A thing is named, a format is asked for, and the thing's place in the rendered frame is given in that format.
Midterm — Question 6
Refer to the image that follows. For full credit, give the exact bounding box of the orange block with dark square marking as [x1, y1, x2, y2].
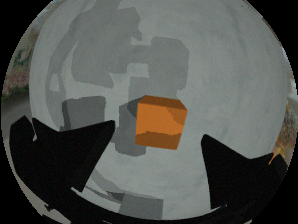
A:
[136, 95, 188, 151]

